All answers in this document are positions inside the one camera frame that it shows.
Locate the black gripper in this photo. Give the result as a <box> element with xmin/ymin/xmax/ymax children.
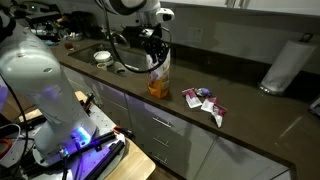
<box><xmin>139</xmin><ymin>27</ymin><xmax>170</xmax><ymax>65</ymax></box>

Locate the orange white snack pack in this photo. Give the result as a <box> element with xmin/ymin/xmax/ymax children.
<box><xmin>145</xmin><ymin>49</ymin><xmax>172</xmax><ymax>100</ymax></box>

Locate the steel undermount kitchen sink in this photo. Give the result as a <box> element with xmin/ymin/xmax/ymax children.
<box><xmin>68</xmin><ymin>42</ymin><xmax>151</xmax><ymax>76</ymax></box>

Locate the curved steel faucet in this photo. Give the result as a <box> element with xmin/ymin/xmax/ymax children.
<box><xmin>110</xmin><ymin>31</ymin><xmax>129</xmax><ymax>47</ymax></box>

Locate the grey cup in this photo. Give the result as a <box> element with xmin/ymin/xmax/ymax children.
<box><xmin>113</xmin><ymin>61</ymin><xmax>128</xmax><ymax>75</ymax></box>

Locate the white ceramic bowl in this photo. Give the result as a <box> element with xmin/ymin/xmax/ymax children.
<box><xmin>93</xmin><ymin>50</ymin><xmax>114</xmax><ymax>65</ymax></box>

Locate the pink white sachet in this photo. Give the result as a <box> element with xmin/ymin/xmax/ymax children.
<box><xmin>200</xmin><ymin>96</ymin><xmax>218</xmax><ymax>113</ymax></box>
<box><xmin>210</xmin><ymin>103</ymin><xmax>229</xmax><ymax>129</ymax></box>
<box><xmin>181</xmin><ymin>87</ymin><xmax>203</xmax><ymax>110</ymax></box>

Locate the small white cup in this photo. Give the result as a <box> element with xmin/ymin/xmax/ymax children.
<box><xmin>96</xmin><ymin>62</ymin><xmax>108</xmax><ymax>72</ymax></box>

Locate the purple candy wrapper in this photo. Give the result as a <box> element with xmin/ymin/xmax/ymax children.
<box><xmin>194</xmin><ymin>87</ymin><xmax>213</xmax><ymax>98</ymax></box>

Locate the grey sink base cabinet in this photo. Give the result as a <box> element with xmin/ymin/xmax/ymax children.
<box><xmin>61</xmin><ymin>64</ymin><xmax>133</xmax><ymax>131</ymax></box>

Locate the black coffee machine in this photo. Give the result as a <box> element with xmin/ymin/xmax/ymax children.
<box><xmin>68</xmin><ymin>10</ymin><xmax>101</xmax><ymax>39</ymax></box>

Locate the red black connector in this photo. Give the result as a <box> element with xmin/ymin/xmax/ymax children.
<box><xmin>112</xmin><ymin>125</ymin><xmax>134</xmax><ymax>139</ymax></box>

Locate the small red cup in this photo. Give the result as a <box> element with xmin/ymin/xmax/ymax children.
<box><xmin>63</xmin><ymin>40</ymin><xmax>76</xmax><ymax>52</ymax></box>

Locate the grey three drawer cabinet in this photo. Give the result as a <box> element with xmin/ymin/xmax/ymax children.
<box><xmin>124</xmin><ymin>93</ymin><xmax>219</xmax><ymax>180</ymax></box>

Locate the black aluminium bar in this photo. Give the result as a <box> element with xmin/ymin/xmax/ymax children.
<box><xmin>79</xmin><ymin>130</ymin><xmax>118</xmax><ymax>151</ymax></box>
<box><xmin>84</xmin><ymin>139</ymin><xmax>126</xmax><ymax>180</ymax></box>

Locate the steel paper towel holder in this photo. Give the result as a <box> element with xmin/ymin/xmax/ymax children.
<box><xmin>257</xmin><ymin>32</ymin><xmax>314</xmax><ymax>97</ymax></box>

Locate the light wooden table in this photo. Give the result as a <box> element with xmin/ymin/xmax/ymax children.
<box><xmin>18</xmin><ymin>90</ymin><xmax>157</xmax><ymax>180</ymax></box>

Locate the black shelf appliance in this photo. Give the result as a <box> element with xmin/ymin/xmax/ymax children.
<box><xmin>24</xmin><ymin>1</ymin><xmax>63</xmax><ymax>24</ymax></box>

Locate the white paper towel roll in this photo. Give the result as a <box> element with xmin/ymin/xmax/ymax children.
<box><xmin>260</xmin><ymin>39</ymin><xmax>318</xmax><ymax>94</ymax></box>

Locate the white panelled cabinet door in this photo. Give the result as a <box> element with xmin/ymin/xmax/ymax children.
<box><xmin>193</xmin><ymin>136</ymin><xmax>292</xmax><ymax>180</ymax></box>

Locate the white wall outlet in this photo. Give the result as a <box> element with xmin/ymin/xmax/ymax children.
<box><xmin>187</xmin><ymin>25</ymin><xmax>205</xmax><ymax>44</ymax></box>

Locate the steel drawer handle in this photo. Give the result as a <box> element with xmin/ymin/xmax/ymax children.
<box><xmin>153</xmin><ymin>153</ymin><xmax>169</xmax><ymax>165</ymax></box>
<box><xmin>153</xmin><ymin>136</ymin><xmax>170</xmax><ymax>148</ymax></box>
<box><xmin>152</xmin><ymin>115</ymin><xmax>173</xmax><ymax>129</ymax></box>

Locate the black handled tool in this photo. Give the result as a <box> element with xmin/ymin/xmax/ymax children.
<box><xmin>81</xmin><ymin>92</ymin><xmax>96</xmax><ymax>113</ymax></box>

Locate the perforated metal mount plate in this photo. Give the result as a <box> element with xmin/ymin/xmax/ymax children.
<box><xmin>0</xmin><ymin>103</ymin><xmax>128</xmax><ymax>180</ymax></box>

